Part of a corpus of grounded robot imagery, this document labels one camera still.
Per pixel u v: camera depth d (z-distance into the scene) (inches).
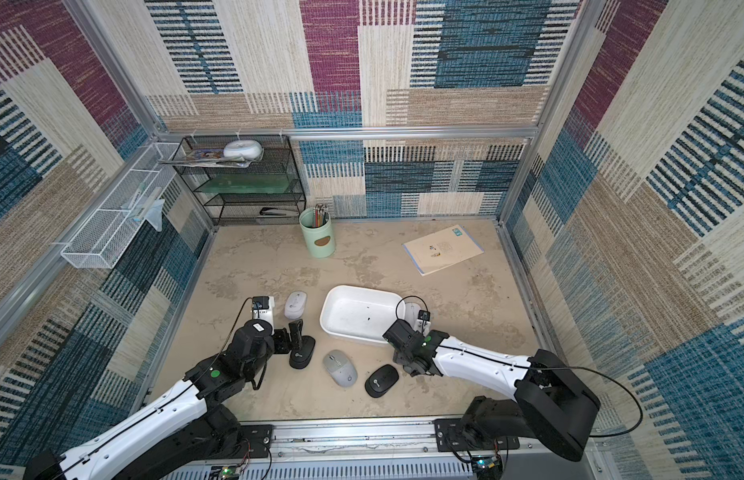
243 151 35.0
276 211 44.0
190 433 23.5
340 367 32.5
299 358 33.5
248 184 39.1
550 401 16.5
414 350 25.6
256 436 29.3
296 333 28.5
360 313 37.8
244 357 23.0
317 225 40.1
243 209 46.9
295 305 37.6
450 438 28.6
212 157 36.1
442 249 44.0
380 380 31.7
